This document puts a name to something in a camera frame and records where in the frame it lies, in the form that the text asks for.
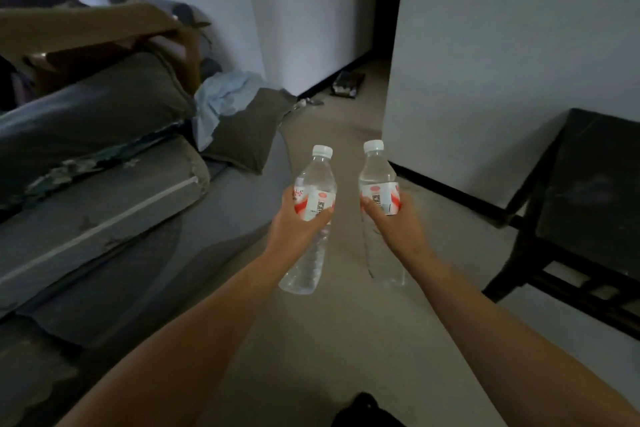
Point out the person's right hand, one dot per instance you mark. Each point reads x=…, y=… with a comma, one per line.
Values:
x=400, y=234

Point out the person's left hand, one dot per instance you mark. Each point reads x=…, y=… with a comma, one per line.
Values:
x=287, y=234

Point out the person's right thumb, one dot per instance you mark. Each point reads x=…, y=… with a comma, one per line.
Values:
x=373, y=209

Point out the person's left thumb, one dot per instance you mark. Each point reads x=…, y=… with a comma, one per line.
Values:
x=316, y=219

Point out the clear plastic water bottle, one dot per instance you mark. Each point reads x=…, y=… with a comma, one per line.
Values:
x=315, y=181
x=377, y=176

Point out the person's left forearm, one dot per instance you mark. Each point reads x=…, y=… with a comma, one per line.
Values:
x=190, y=346

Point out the person's right forearm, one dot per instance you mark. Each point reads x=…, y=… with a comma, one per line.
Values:
x=500, y=336

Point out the grey square pillow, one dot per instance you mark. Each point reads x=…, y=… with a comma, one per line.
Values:
x=250, y=131

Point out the small white floor item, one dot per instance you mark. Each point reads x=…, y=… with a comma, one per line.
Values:
x=306, y=102

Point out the black box on floor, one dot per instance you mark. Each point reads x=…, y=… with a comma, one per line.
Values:
x=347, y=84

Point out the light blue cloth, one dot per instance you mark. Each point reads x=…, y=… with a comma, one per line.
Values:
x=220, y=96

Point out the grey fabric sofa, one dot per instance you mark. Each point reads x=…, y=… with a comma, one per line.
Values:
x=150, y=261

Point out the black garment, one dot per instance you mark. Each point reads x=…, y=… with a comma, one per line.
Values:
x=365, y=412

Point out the grey seat cushion white stripe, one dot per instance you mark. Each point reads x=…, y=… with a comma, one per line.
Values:
x=100, y=211

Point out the dark wooden side table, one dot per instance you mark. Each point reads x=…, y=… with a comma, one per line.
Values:
x=590, y=201

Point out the large dark grey cushion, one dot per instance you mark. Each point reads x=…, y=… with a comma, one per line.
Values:
x=95, y=116

